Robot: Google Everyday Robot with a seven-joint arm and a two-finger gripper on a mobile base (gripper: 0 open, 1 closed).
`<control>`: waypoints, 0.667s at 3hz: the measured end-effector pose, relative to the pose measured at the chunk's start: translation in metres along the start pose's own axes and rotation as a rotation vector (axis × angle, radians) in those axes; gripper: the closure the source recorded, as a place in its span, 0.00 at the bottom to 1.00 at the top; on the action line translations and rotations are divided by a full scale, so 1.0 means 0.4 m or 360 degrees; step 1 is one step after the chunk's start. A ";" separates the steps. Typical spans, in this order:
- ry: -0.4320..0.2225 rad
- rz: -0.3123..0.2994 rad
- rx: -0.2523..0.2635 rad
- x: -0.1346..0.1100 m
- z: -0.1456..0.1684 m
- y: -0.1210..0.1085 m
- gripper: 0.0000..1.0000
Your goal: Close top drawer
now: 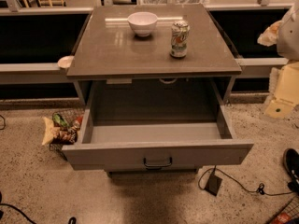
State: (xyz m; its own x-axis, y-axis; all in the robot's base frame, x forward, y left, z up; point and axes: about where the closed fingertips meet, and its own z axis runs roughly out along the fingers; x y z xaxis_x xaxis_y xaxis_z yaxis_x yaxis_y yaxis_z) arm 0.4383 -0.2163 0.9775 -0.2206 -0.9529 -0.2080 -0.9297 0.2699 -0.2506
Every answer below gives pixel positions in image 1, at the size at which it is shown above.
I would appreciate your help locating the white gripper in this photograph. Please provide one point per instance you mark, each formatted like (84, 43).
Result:
(290, 34)

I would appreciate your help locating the grey top drawer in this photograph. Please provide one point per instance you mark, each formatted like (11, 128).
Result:
(125, 123)

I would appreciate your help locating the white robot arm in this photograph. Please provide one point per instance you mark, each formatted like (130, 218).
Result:
(285, 35)

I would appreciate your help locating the grey cabinet with glossy top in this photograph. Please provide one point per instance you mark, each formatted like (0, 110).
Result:
(110, 51)

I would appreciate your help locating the black shoe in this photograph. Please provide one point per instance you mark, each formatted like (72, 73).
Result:
(291, 164)

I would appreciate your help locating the green white soda can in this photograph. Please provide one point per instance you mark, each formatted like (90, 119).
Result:
(180, 32)

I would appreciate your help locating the white ceramic bowl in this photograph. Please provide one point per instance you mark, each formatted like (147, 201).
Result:
(142, 23)

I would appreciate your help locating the yellow chip bag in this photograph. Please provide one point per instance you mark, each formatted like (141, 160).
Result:
(48, 134)

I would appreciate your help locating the wire basket bottom right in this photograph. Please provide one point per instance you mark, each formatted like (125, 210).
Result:
(288, 214)

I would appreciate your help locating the black top drawer handle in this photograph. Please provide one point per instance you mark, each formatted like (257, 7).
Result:
(156, 165)

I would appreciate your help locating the wire basket of snacks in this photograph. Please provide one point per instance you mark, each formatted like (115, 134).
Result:
(67, 124)

